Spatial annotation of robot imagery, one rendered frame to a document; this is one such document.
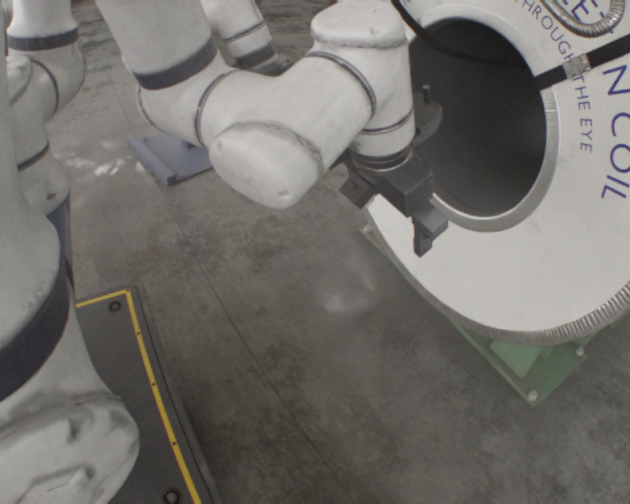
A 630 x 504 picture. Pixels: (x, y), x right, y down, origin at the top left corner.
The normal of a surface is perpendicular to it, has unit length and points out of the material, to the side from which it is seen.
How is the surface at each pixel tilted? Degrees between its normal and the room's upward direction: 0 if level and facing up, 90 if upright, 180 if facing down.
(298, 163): 72
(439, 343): 0
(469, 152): 31
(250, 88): 23
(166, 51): 99
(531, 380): 0
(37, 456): 92
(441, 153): 36
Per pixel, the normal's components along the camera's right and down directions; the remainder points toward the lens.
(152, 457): 0.05, -0.76
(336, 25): -0.20, -0.50
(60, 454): 0.81, 0.45
